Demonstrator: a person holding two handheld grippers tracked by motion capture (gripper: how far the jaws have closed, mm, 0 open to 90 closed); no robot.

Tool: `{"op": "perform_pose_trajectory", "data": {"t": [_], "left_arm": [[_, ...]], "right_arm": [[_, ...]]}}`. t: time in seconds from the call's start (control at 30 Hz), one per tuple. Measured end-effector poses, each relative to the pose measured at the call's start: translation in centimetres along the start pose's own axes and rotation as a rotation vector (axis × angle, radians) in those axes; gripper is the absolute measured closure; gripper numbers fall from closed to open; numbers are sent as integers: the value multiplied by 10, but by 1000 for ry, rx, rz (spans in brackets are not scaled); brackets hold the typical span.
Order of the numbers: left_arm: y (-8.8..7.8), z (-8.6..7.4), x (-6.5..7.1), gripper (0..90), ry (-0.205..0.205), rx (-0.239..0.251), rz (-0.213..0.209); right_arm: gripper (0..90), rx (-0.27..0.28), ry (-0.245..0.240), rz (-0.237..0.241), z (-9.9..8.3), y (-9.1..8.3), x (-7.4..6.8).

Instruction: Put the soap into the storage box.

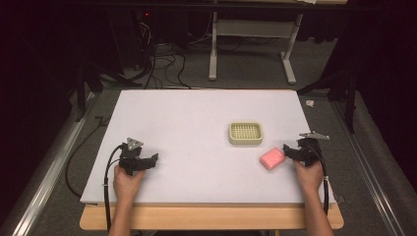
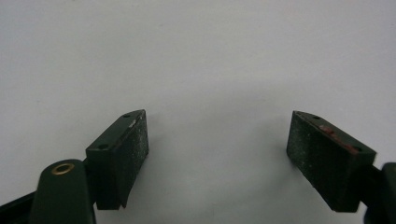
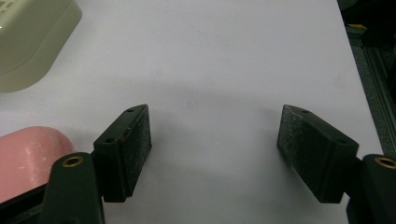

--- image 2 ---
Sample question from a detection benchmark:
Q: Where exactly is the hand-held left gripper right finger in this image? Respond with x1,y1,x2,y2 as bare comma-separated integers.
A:
286,110,377,214

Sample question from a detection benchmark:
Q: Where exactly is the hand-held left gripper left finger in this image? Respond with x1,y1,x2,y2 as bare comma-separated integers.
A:
85,108,149,211

